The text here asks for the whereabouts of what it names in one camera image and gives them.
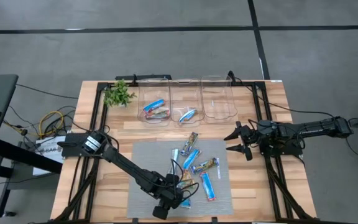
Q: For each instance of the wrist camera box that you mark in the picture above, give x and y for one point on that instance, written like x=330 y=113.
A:
x=266 y=125
x=160 y=212

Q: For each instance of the green plant in white pot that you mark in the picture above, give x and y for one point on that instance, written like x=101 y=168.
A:
x=117 y=95

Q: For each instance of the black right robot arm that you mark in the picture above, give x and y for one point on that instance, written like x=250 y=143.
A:
x=315 y=129

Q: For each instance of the silver white bar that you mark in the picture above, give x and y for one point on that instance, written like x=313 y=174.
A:
x=175 y=157

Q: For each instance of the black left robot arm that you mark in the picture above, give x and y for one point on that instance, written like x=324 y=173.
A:
x=126 y=165

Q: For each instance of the black power adapter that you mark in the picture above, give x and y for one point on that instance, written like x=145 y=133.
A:
x=23 y=132

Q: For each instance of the grey woven placemat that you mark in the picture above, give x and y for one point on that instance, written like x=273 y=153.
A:
x=148 y=186

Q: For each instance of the blue bar with red end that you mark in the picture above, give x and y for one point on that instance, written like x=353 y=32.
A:
x=208 y=186
x=154 y=105
x=191 y=158

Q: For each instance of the clear plastic bin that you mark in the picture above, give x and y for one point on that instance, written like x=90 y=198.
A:
x=154 y=90
x=186 y=93
x=217 y=93

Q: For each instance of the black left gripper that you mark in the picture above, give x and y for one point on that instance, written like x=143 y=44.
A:
x=170 y=193

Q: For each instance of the black aluminium table frame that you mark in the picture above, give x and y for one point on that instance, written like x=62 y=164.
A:
x=99 y=102

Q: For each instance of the thin white printed strip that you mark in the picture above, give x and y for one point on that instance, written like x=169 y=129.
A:
x=218 y=168

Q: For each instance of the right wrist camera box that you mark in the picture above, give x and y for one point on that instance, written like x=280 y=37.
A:
x=266 y=125

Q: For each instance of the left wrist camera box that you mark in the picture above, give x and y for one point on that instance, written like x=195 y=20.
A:
x=160 y=212

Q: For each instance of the blue white bar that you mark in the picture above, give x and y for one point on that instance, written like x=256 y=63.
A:
x=187 y=115

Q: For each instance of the green purple chewy bar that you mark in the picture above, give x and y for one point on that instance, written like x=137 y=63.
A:
x=204 y=165
x=190 y=143

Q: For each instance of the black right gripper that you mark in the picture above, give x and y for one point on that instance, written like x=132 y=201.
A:
x=252 y=135

